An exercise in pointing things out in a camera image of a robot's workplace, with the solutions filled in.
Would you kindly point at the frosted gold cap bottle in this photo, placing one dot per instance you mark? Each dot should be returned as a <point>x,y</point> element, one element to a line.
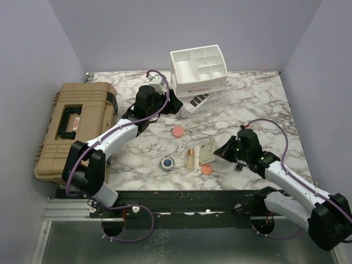
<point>190,159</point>

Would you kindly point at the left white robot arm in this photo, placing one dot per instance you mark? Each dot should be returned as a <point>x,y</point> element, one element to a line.
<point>85,166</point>

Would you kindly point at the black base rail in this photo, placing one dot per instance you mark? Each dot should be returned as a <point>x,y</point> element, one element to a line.
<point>185,210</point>

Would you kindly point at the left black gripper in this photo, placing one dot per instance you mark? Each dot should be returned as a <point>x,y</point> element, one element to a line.
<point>174,105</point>

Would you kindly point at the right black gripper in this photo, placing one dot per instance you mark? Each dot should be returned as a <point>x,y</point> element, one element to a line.
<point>224,151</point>

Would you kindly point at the aluminium rail frame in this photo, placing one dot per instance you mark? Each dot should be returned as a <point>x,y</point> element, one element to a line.
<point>69,235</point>

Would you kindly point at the white makeup organizer with drawers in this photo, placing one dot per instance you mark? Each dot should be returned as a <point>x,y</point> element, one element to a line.
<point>198,66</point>

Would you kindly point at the eyeshadow palette plastic sleeve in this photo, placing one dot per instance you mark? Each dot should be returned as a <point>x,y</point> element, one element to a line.
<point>192,104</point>

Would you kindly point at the orange round makeup sponge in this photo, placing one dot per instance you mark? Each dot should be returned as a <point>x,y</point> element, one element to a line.
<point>206,169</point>

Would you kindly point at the round blue lid jar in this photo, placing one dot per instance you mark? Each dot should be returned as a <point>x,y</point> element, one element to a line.
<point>167,163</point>

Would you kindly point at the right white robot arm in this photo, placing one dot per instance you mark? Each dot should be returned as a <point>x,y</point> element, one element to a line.
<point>326,217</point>

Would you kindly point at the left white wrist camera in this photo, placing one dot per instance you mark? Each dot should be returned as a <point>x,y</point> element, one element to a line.
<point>157,82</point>

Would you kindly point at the pink round compact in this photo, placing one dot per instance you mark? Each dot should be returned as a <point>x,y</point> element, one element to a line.
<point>178,131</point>

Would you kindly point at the tan hard tool case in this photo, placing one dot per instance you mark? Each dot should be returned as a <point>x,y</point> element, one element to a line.
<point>82,111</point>

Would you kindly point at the clear vial black cap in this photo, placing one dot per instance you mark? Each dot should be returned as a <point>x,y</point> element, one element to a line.
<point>239,167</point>

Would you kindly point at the cream sachet with barcode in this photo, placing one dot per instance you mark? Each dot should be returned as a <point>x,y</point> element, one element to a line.
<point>206,151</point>

